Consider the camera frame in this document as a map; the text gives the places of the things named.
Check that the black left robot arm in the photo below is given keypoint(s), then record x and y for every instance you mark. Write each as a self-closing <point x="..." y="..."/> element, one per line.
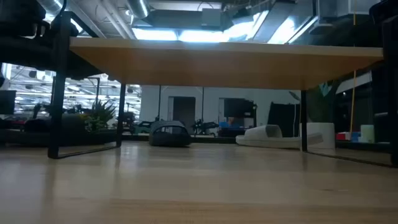
<point x="18" y="15"/>

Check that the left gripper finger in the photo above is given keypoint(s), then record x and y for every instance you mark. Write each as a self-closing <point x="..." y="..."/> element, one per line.
<point x="77" y="67"/>

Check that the light grey slide sandal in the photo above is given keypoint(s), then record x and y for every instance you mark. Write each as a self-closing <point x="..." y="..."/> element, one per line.
<point x="267" y="141"/>

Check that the black gantry frame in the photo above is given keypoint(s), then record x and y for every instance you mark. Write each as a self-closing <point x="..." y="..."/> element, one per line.
<point x="97" y="90"/>

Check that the blue block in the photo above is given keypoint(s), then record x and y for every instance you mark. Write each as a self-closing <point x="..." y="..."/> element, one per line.
<point x="356" y="136"/>

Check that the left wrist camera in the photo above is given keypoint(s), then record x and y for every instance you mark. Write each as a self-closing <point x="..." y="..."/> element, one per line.
<point x="74" y="30"/>

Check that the green succulent in dark pot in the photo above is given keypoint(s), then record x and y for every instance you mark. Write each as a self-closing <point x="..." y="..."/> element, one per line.
<point x="99" y="116"/>

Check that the grey ceiling box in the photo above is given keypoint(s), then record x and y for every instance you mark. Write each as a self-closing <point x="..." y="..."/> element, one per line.
<point x="211" y="17"/>

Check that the wooden shelf with black frame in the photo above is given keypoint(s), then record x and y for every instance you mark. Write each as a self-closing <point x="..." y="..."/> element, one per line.
<point x="217" y="62"/>

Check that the black panel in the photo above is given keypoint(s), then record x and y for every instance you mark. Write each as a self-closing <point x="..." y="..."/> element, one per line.
<point x="283" y="119"/>

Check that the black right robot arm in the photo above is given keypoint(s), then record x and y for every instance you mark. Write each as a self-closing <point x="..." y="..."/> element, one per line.
<point x="377" y="9"/>

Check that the pale green box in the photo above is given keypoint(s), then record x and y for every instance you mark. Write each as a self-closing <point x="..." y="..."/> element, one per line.
<point x="367" y="133"/>

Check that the teal plant in white pot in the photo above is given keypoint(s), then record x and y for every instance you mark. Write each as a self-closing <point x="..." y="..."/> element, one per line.
<point x="320" y="137"/>

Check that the dark low cabinet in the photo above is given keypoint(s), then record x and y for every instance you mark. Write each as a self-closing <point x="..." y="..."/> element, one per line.
<point x="381" y="127"/>

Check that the black rubber slide sandal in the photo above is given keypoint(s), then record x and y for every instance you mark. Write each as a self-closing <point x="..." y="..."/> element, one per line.
<point x="169" y="137"/>
<point x="37" y="130"/>

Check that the red block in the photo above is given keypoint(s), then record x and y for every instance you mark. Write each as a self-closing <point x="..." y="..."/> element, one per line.
<point x="341" y="136"/>

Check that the black aluminium table frame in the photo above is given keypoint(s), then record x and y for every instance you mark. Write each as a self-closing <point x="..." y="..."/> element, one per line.
<point x="214" y="140"/>

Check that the black screen cart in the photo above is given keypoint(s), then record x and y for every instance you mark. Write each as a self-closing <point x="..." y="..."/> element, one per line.
<point x="238" y="109"/>

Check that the round metal ceiling duct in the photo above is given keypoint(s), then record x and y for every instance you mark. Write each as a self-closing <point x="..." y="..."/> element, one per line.
<point x="136" y="7"/>

